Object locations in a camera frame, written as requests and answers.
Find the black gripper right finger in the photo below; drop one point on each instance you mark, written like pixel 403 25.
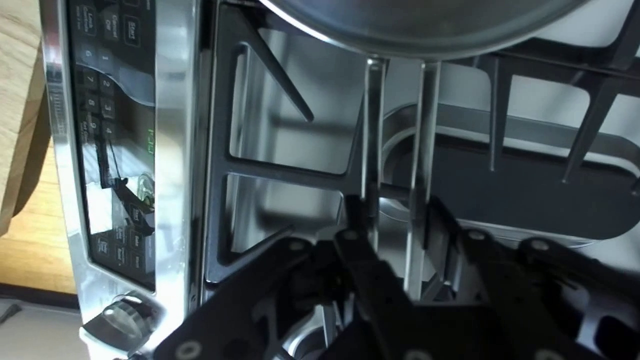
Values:
pixel 525 323

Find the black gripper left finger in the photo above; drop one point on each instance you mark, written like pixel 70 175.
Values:
pixel 379 292

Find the silver pot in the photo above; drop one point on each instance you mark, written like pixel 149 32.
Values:
pixel 431 30

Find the stainless steel gas stove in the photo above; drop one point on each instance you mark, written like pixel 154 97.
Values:
pixel 205 151

